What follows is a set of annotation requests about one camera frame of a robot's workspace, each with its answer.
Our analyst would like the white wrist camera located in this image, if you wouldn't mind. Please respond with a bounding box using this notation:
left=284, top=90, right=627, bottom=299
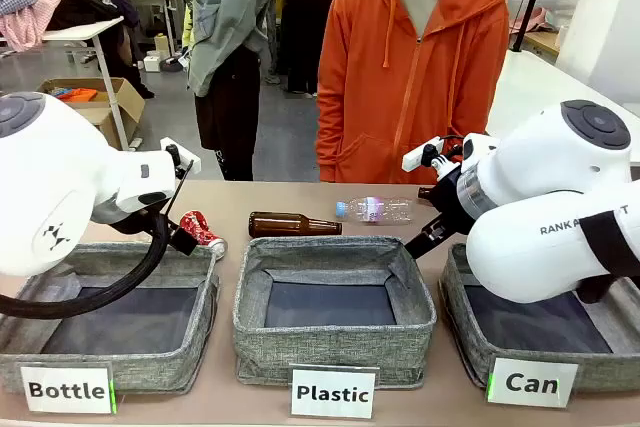
left=402, top=135, right=444, bottom=172
left=159, top=136, right=202, bottom=179

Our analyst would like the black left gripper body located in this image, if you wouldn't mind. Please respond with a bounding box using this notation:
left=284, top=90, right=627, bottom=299
left=94, top=196, right=174, bottom=239

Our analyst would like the white table holding clothes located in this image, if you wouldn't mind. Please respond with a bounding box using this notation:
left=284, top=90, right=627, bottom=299
left=0, top=15, right=144, bottom=152

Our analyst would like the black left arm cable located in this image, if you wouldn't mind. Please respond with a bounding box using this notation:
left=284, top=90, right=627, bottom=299
left=0, top=211, right=172, bottom=321

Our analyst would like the grey basket behind Can sign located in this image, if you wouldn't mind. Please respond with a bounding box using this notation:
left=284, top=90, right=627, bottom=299
left=438, top=242, right=640, bottom=394

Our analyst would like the open cardboard box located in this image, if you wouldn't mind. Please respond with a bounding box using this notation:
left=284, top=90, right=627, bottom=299
left=37, top=76, right=146, bottom=151

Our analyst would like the grey basket behind Plastic sign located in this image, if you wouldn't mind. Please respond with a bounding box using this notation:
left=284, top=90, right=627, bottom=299
left=232, top=235, right=437, bottom=391

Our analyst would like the orange cloth in box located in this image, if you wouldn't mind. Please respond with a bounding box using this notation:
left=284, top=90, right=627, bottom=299
left=52, top=88, right=99, bottom=102

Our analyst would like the plastic bottle with blue cap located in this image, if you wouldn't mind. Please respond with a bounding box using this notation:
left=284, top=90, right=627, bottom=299
left=334, top=196, right=414, bottom=225

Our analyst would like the white Can label sign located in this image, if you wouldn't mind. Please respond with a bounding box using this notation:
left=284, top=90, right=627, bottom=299
left=486, top=356, right=580, bottom=409

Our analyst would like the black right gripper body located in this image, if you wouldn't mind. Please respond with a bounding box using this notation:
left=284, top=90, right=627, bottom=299
left=430, top=166, right=477, bottom=238

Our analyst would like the black slanted pole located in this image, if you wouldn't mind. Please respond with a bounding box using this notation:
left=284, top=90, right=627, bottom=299
left=509, top=0, right=554, bottom=53

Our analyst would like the grey basket behind Bottle sign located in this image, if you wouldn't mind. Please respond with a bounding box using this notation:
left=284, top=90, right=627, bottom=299
left=0, top=241, right=221, bottom=396

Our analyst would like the white Plastic label sign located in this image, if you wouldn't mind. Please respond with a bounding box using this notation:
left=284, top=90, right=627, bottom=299
left=288, top=364, right=380, bottom=421

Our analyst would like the person in black clothes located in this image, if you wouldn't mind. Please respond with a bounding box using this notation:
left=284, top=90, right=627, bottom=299
left=279, top=0, right=362, bottom=98

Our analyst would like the white Bottle label sign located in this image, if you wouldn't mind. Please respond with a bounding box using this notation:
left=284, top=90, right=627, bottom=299
left=19, top=361, right=117, bottom=416

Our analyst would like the black cloth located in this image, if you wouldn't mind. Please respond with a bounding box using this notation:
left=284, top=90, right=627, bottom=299
left=47, top=0, right=124, bottom=31

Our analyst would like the person in orange hoodie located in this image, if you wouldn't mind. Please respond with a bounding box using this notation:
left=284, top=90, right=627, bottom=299
left=315, top=0, right=511, bottom=186

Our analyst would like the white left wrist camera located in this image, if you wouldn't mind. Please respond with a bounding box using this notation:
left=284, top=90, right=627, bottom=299
left=159, top=136, right=202, bottom=179

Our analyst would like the pink fabric by pole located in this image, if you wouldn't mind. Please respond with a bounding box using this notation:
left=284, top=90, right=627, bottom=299
left=509, top=6, right=556, bottom=33

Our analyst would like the crushed red soda can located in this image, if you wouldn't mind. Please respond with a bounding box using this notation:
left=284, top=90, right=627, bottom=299
left=179, top=210, right=229, bottom=261

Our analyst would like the pink cloth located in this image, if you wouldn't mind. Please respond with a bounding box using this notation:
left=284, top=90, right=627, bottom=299
left=0, top=0, right=64, bottom=53

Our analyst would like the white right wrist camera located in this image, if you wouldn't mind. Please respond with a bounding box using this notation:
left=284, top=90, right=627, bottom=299
left=402, top=135, right=444, bottom=172

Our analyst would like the person in grey jacket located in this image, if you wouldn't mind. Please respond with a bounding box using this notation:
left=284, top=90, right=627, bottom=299
left=187, top=0, right=281, bottom=182

